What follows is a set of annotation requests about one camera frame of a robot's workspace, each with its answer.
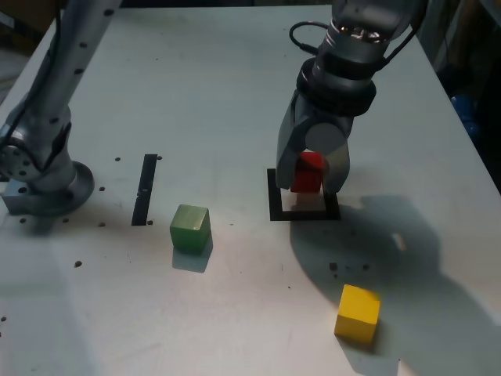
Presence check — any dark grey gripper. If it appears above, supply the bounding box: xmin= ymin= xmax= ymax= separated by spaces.
xmin=276 ymin=93 xmax=355 ymax=194

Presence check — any red cube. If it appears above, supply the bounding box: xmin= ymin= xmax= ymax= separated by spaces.
xmin=290 ymin=151 xmax=328 ymax=193

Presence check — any green cube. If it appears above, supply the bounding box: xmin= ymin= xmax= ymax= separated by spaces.
xmin=169 ymin=204 xmax=211 ymax=254

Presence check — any yellow cube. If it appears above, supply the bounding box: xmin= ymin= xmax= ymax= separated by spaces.
xmin=333 ymin=284 xmax=381 ymax=343

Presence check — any black tape square outline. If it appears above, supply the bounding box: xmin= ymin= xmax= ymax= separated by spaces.
xmin=266 ymin=168 xmax=342 ymax=222

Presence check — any blue object beside table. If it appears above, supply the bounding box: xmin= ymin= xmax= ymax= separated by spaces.
xmin=450 ymin=93 xmax=481 ymax=136

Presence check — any black tape strip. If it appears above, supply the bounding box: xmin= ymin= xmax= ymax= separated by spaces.
xmin=132 ymin=154 xmax=158 ymax=227

